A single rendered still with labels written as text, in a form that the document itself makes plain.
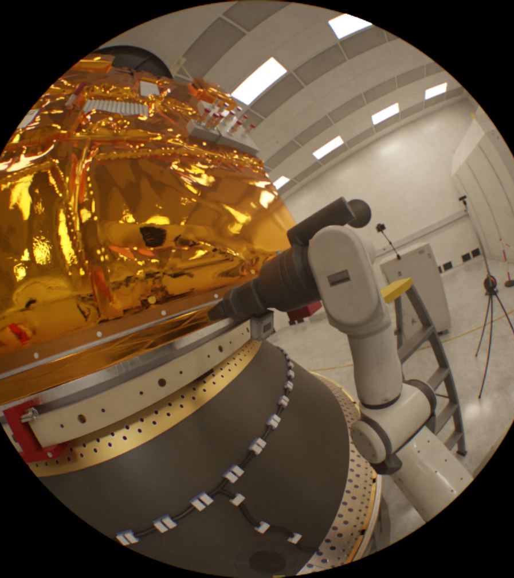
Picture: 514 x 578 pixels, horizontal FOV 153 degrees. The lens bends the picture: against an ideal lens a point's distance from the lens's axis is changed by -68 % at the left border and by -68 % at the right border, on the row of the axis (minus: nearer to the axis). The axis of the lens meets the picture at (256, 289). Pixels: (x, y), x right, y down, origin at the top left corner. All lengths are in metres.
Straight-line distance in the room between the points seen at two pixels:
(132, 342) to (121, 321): 0.05
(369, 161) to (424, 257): 5.21
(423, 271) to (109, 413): 3.37
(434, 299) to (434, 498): 3.21
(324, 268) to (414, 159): 7.79
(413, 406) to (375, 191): 7.29
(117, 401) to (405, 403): 0.41
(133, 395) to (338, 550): 0.54
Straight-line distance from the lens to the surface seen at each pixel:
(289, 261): 0.25
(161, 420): 0.38
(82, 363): 0.43
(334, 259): 0.20
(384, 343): 0.25
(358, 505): 0.60
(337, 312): 0.21
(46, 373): 0.45
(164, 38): 3.54
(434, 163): 8.05
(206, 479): 0.39
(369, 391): 0.28
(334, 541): 0.56
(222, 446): 0.40
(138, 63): 2.43
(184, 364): 0.36
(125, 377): 0.39
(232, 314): 0.31
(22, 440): 0.41
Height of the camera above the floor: 1.75
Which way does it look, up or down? 4 degrees up
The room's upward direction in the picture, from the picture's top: 23 degrees counter-clockwise
